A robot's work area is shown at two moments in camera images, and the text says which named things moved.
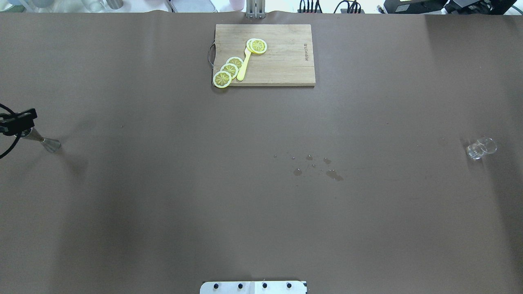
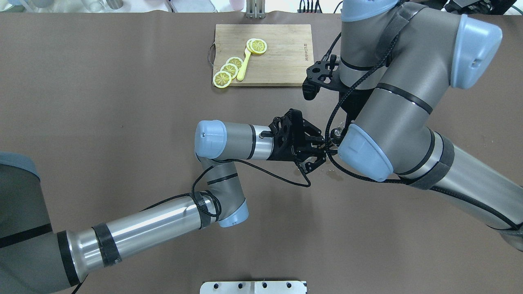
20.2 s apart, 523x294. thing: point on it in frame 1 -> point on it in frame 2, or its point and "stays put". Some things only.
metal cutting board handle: x=212 y=52 stays put
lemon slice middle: x=231 y=68 stays put
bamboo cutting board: x=288 y=60 stays put
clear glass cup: x=477 y=149 -> x=335 y=134
